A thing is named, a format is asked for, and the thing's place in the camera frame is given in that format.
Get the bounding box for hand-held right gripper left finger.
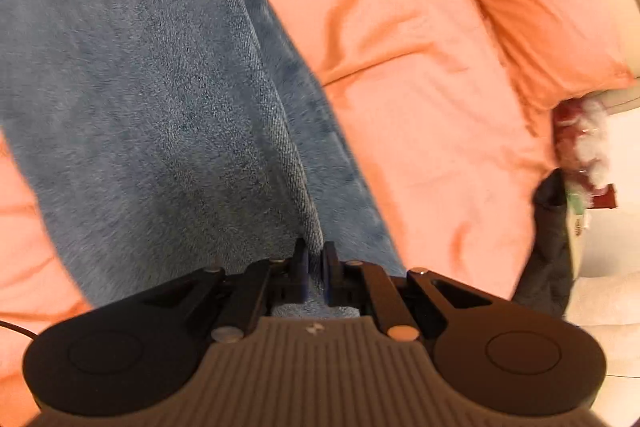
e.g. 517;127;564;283
143;237;311;343

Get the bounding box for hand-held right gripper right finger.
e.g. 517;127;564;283
321;241;493;342

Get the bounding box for blue denim pants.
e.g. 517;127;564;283
0;0;407;319

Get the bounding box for orange bed sheet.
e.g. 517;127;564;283
0;0;558;427

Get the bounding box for dark cloth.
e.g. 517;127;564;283
512;169;576;319

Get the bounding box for green and white box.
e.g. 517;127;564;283
564;177;594;279

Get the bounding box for white cloth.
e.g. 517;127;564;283
565;271;640;380

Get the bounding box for red and white plush item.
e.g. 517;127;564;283
552;98;619;211

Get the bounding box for black cable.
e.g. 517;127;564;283
0;320;40;341

